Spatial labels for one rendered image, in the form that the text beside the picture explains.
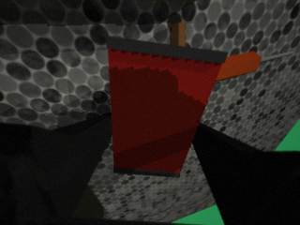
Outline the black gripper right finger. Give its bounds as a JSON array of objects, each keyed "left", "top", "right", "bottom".
[{"left": 192, "top": 123, "right": 300, "bottom": 225}]

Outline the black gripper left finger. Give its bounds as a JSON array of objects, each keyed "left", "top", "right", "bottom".
[{"left": 0, "top": 112, "right": 113, "bottom": 218}]

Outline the orange hexagonal prism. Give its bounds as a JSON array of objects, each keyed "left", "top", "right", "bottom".
[{"left": 216, "top": 50, "right": 296, "bottom": 82}]

